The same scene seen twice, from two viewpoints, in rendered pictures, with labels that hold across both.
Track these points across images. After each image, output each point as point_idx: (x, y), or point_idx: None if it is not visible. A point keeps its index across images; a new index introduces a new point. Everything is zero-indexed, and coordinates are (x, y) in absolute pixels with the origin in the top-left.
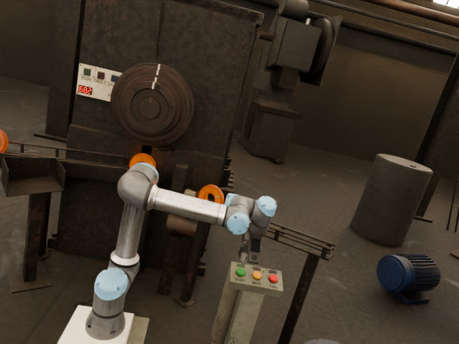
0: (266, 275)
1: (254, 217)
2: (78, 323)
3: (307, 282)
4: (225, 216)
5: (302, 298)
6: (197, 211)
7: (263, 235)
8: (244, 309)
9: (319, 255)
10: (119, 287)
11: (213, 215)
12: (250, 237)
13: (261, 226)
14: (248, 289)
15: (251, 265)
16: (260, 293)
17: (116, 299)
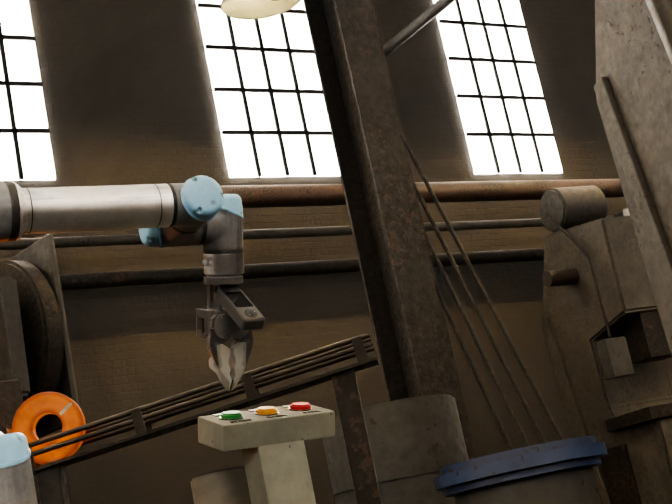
0: (283, 410)
1: (212, 228)
2: None
3: (364, 442)
4: (172, 190)
5: (376, 484)
6: (119, 197)
7: (242, 277)
8: (282, 494)
9: (354, 363)
10: (20, 435)
11: (151, 194)
12: (220, 293)
13: (234, 248)
14: (268, 434)
15: (240, 411)
16: (295, 440)
17: (24, 464)
